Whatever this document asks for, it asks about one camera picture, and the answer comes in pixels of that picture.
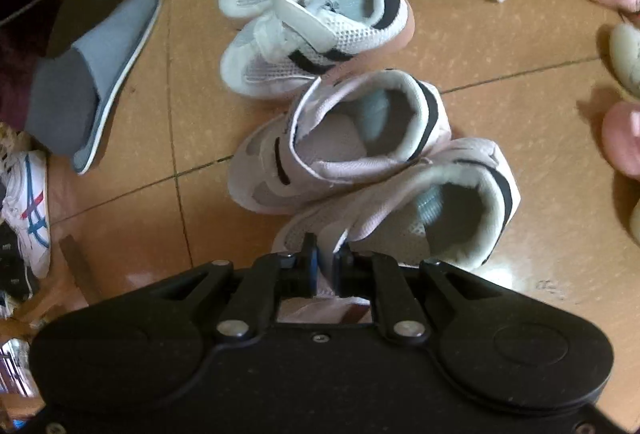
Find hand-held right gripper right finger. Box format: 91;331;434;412
332;246;501;345

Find dark maroon cloth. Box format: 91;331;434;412
0;0;63;129

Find white sneaker black heel stripe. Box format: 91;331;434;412
272;138;522;325
227;70;453;215

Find grey slipper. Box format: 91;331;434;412
27;0;165;175

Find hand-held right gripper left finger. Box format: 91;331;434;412
150;233;318;342

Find white sneaker blue red stripes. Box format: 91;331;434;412
0;149;53;279

